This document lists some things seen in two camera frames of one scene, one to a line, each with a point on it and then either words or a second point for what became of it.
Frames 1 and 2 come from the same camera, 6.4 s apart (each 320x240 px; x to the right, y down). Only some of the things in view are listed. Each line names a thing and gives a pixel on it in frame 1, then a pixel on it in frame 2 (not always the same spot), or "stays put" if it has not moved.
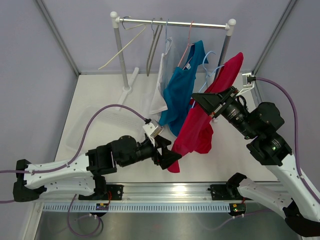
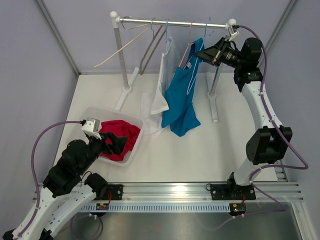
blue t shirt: [179, 89] stays put
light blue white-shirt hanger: [168, 41] stays put
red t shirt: [195, 133] -> [122, 128]
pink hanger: [189, 44] stays put
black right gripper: [213, 103] -> [212, 55]
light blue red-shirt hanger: [208, 75] -> [192, 75]
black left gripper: [167, 158] -> [117, 144]
